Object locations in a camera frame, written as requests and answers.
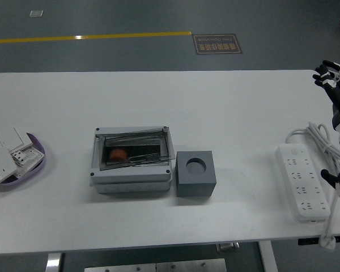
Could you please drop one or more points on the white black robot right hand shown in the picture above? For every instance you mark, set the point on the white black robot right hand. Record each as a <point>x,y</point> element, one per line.
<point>338,96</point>

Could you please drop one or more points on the smoky transparent box lid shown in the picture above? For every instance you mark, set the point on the smoky transparent box lid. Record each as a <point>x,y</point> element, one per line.
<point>147,165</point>

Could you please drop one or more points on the orange cylinder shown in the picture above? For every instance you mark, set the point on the orange cylinder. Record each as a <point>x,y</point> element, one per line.
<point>118,154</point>

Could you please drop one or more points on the grey cube with round hole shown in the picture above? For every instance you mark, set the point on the grey cube with round hole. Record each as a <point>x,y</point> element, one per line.
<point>195,184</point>

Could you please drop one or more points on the white power strip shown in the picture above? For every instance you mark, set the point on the white power strip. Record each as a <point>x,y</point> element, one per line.
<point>300,181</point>

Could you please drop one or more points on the brown floor sign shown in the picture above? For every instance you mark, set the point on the brown floor sign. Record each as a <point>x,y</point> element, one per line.
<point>217,44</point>

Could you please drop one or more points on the white power plug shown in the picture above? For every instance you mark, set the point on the white power plug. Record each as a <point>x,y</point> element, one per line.
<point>327,243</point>

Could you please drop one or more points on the black table control panel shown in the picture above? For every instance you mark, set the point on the black table control panel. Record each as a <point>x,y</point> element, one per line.
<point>307,241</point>

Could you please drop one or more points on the white table leg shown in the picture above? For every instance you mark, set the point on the white table leg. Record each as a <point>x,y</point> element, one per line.
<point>267,258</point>
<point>54,262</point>

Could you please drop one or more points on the purple plastic tray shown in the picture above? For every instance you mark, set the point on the purple plastic tray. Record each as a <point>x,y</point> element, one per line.
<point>34,170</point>

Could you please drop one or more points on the small grey floor plate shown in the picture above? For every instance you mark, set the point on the small grey floor plate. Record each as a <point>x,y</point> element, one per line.
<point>36,13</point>

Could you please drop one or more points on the white socket module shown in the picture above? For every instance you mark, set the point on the white socket module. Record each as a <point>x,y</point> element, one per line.
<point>27,157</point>

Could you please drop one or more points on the white five-hole socket panel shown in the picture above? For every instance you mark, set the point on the white five-hole socket panel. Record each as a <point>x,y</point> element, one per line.
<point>0,167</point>

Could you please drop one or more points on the metal table bracket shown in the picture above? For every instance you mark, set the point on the metal table bracket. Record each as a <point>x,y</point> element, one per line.
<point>228,247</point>

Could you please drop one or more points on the grey plastic enclosure box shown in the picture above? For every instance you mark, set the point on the grey plastic enclosure box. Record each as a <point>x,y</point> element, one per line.
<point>130,178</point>

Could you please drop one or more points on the grey metal base plate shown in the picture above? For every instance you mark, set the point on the grey metal base plate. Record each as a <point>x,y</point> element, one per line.
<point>156,267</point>

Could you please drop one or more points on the white wall switch plate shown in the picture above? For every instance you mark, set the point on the white wall switch plate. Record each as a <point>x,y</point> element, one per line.
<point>12,139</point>

